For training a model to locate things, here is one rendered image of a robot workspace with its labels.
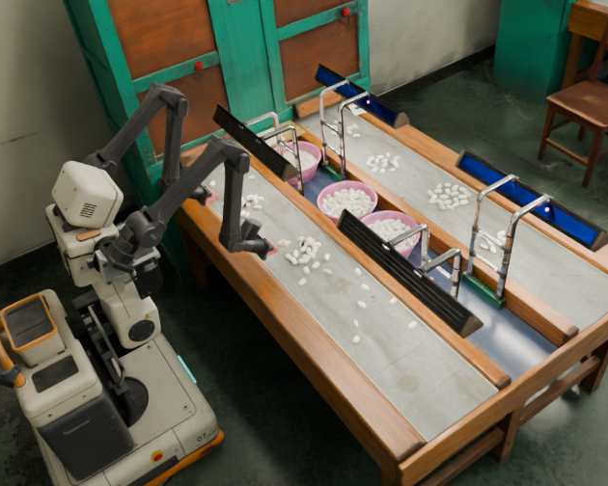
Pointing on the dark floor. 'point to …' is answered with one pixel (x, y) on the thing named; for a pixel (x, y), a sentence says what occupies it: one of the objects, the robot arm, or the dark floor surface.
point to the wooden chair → (592, 104)
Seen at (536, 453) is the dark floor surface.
